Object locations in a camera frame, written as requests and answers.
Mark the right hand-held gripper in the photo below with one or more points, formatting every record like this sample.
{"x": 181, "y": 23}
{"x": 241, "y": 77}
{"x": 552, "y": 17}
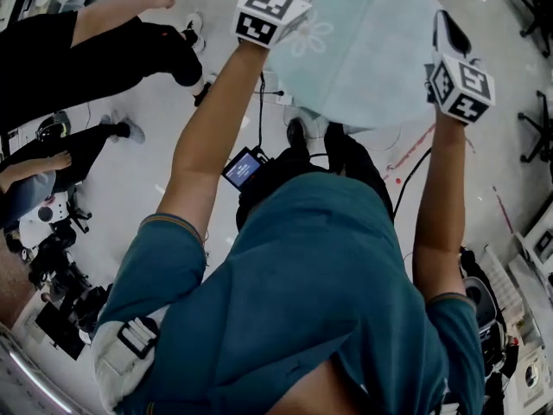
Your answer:
{"x": 464, "y": 89}

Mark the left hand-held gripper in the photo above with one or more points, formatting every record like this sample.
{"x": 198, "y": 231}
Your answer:
{"x": 265, "y": 13}

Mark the light blue tablecloth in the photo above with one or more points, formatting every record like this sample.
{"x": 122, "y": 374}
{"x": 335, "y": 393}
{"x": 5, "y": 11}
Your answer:
{"x": 371, "y": 59}

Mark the person's right forearm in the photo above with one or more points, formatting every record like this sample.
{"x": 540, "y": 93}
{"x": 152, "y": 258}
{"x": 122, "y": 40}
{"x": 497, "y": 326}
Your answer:
{"x": 440, "y": 206}

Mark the person's left forearm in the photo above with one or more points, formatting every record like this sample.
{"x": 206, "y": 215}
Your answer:
{"x": 203, "y": 145}

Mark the black office chair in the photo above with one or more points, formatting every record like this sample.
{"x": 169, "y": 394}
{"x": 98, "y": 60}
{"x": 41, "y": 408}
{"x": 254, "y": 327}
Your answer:
{"x": 540, "y": 132}
{"x": 533, "y": 7}

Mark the person's black left shoe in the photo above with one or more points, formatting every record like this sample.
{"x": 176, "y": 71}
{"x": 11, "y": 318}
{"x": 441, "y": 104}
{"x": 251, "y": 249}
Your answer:
{"x": 297, "y": 131}

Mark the person's black trousers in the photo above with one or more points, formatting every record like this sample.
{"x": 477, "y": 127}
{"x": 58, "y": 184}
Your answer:
{"x": 358, "y": 158}

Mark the black waist screen device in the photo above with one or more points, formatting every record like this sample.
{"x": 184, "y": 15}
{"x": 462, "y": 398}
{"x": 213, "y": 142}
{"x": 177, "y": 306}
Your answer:
{"x": 244, "y": 169}

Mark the grey robot head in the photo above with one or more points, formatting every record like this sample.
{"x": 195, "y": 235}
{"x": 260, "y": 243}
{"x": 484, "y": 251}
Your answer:
{"x": 479, "y": 301}

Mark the person's teal shirt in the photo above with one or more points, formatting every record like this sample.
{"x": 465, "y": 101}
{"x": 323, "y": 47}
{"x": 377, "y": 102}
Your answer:
{"x": 311, "y": 283}

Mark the white robot head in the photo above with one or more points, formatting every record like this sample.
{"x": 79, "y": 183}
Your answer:
{"x": 45, "y": 212}

